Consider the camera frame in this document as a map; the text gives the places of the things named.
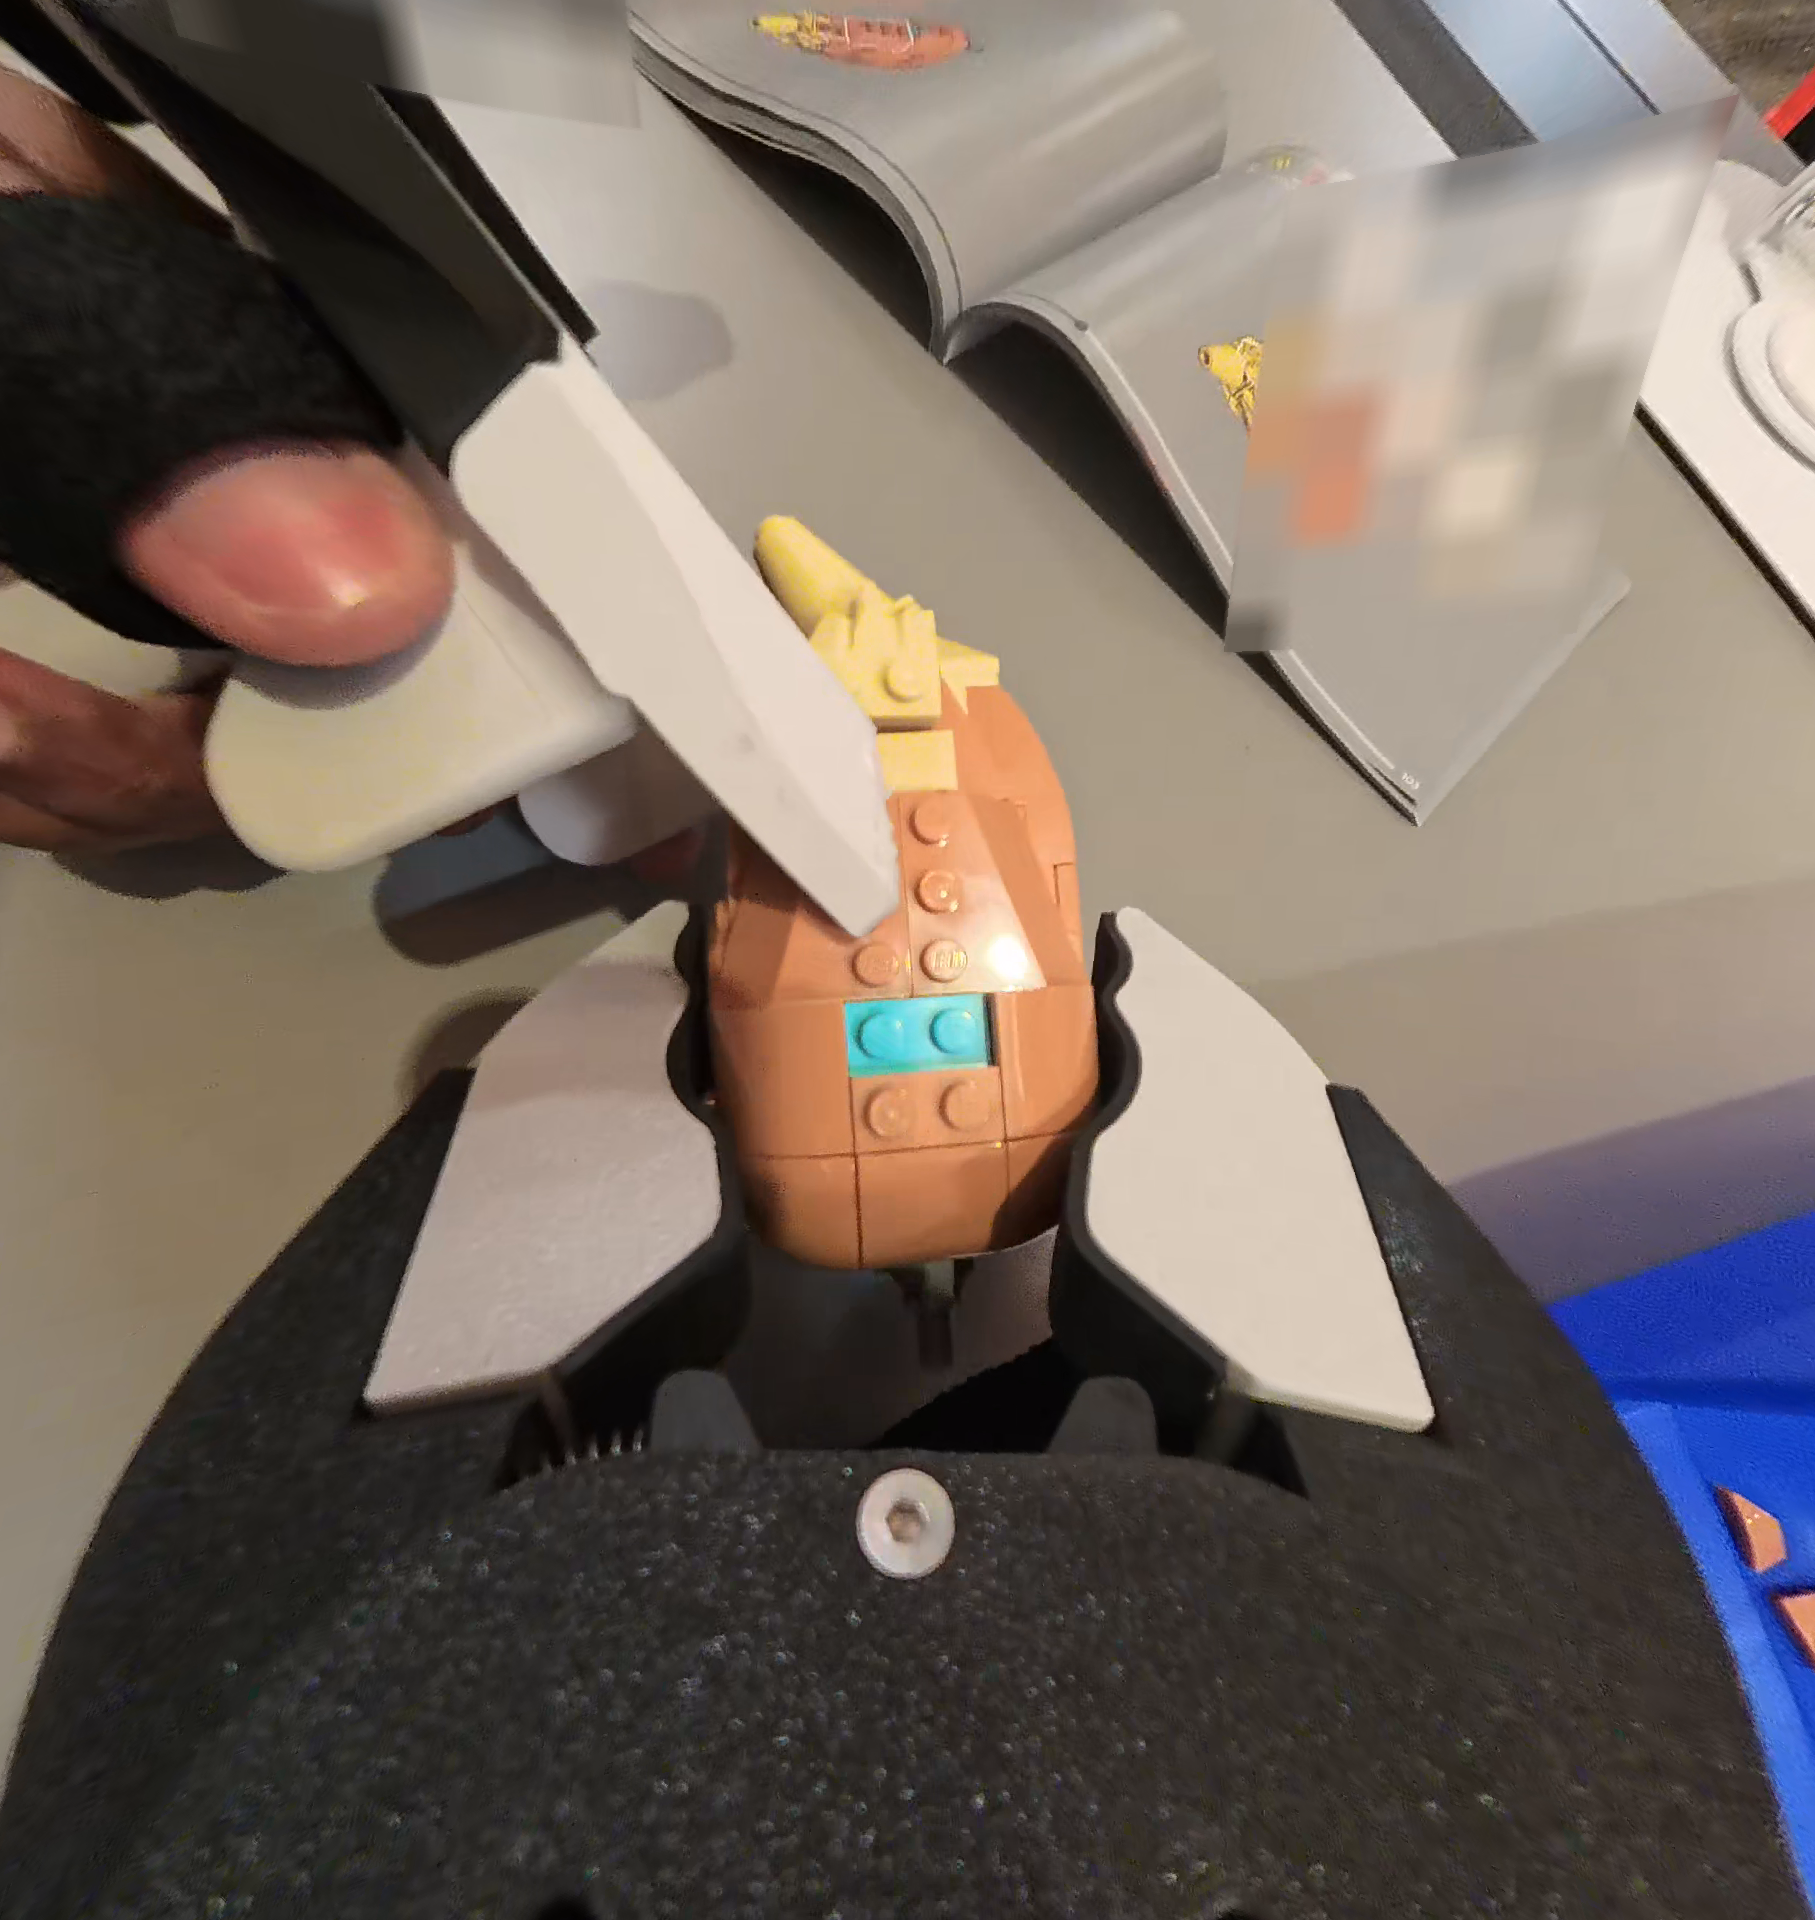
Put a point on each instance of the white tray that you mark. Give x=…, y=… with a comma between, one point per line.
x=1718, y=435

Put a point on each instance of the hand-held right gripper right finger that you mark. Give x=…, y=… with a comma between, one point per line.
x=1245, y=1214

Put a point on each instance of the blue plastic tray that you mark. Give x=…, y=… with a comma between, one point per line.
x=1748, y=1380

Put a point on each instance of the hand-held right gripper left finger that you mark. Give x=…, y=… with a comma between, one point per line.
x=549, y=1185

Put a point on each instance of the brown toy brick model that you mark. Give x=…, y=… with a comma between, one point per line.
x=909, y=1185

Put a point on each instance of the person's left hand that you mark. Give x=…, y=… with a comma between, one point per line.
x=307, y=562

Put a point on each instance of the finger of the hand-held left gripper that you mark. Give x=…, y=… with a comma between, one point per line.
x=669, y=644

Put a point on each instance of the open grey instruction booklet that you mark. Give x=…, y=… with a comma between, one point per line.
x=1059, y=165

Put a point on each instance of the grey box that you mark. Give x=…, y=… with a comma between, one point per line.
x=1508, y=74

